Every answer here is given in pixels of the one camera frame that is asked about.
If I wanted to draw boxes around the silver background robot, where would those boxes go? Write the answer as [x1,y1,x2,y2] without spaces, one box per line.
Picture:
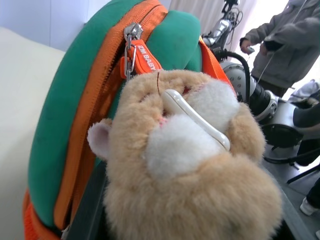
[201,0,244,48]

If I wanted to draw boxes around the beige plush toy keychain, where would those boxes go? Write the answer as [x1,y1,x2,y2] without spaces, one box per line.
[87,69,284,240]

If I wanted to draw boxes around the person in grey jacket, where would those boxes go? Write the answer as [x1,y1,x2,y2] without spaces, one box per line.
[239,0,320,99]

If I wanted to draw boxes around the orange and green backpack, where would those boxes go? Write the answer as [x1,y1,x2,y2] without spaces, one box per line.
[22,0,239,240]

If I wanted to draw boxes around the white sneaker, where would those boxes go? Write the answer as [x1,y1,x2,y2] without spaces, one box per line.
[299,195,320,216]

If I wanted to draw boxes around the orange rubber zipper pull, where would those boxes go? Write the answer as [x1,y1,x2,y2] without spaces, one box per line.
[119,39,164,79]

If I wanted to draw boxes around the black tripod legs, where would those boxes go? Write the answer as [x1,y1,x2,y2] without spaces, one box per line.
[262,146,320,186]

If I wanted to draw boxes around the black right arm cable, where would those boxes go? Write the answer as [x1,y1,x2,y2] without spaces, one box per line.
[211,48,252,106]

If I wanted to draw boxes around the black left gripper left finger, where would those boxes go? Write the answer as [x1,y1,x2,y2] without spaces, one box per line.
[67,159,111,240]

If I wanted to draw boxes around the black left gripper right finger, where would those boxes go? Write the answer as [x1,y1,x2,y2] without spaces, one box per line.
[261,163,316,240]

